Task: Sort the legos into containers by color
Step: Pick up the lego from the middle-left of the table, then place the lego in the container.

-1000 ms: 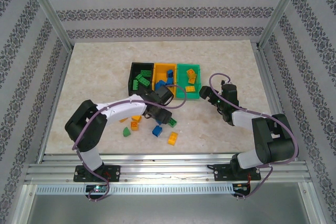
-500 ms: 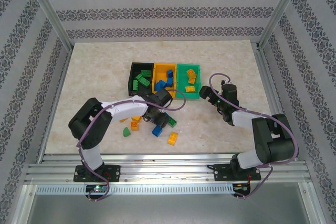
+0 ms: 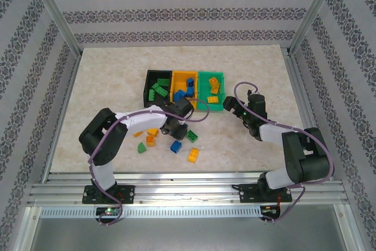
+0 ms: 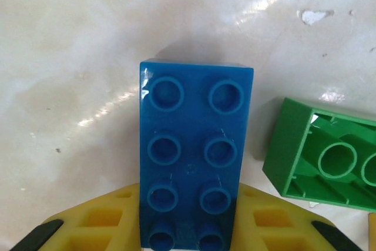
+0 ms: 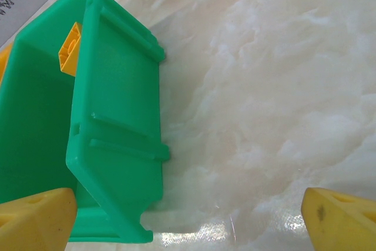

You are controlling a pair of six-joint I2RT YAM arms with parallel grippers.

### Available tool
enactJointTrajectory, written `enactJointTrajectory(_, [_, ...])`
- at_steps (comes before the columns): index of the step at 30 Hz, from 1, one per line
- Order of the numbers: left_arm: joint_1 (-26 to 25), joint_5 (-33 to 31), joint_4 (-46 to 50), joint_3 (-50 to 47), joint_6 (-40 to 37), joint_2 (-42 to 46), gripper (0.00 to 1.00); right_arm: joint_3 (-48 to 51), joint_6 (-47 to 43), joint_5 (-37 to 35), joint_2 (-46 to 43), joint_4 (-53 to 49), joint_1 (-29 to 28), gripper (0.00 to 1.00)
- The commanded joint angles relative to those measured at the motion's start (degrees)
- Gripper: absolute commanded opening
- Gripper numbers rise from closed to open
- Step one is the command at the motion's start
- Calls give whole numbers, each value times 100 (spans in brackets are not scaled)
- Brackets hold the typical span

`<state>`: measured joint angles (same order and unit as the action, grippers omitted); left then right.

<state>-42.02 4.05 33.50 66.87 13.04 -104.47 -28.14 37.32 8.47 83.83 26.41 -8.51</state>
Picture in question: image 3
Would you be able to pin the small yellow lego brick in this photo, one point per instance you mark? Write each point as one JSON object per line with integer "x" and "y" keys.
{"x": 138, "y": 134}

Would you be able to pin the aluminium mounting rail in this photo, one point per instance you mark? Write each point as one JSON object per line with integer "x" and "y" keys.
{"x": 188, "y": 192}

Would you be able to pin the green plastic bin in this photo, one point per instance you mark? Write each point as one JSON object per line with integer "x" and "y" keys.
{"x": 204, "y": 89}

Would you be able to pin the aluminium side rail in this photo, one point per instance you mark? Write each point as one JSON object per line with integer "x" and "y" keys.
{"x": 300, "y": 86}
{"x": 63, "y": 110}

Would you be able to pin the yellow plastic bin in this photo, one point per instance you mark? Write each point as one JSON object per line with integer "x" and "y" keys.
{"x": 179, "y": 79}

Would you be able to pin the yellow wedge lego brick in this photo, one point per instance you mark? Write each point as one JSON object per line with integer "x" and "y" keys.
{"x": 152, "y": 131}

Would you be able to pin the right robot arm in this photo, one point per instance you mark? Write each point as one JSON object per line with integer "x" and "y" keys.
{"x": 305, "y": 160}

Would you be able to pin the long yellow lego brick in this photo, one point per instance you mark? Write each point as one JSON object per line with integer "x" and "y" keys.
{"x": 194, "y": 155}

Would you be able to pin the aluminium frame post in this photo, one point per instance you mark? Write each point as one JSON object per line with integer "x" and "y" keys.
{"x": 55, "y": 16}
{"x": 314, "y": 13}

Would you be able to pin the large blue lego brick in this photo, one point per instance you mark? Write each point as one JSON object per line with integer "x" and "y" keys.
{"x": 178, "y": 95}

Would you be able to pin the grey metal panel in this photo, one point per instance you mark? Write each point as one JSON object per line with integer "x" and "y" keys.
{"x": 188, "y": 236}

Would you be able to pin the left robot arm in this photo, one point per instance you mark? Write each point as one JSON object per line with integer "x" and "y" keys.
{"x": 102, "y": 145}

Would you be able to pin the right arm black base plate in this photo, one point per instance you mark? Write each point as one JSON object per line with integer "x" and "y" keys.
{"x": 249, "y": 193}

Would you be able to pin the green wedge lego brick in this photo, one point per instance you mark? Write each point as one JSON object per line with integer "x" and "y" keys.
{"x": 141, "y": 148}

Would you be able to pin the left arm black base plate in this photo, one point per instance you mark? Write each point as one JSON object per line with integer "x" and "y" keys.
{"x": 126, "y": 193}

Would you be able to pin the long green lego brick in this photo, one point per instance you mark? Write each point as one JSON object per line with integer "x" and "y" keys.
{"x": 159, "y": 90}

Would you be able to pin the green square lego brick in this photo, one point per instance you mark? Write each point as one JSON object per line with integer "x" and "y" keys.
{"x": 191, "y": 135}

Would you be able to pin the black plastic bin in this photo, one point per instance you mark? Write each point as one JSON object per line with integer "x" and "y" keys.
{"x": 147, "y": 86}

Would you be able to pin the orange square lego brick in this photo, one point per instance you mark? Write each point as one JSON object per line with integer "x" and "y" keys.
{"x": 151, "y": 141}

